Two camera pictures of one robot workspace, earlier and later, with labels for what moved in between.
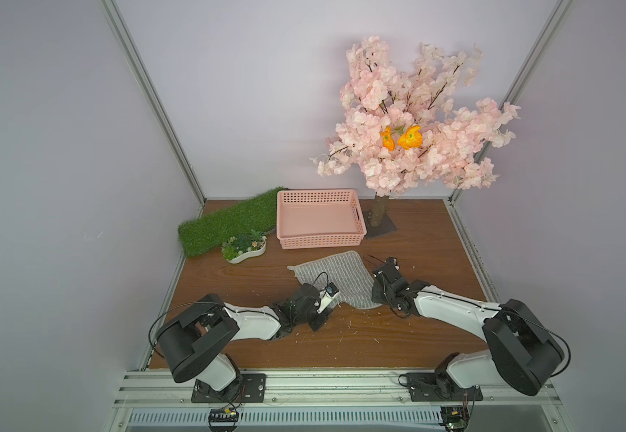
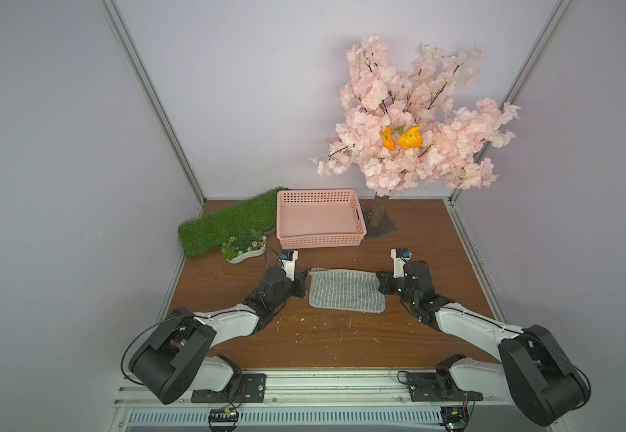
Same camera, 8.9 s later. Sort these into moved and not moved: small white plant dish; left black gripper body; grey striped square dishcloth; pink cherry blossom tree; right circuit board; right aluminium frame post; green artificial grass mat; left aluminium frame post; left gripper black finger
Moved: grey striped square dishcloth; left gripper black finger; left black gripper body
Not moved: small white plant dish; right circuit board; pink cherry blossom tree; right aluminium frame post; left aluminium frame post; green artificial grass mat
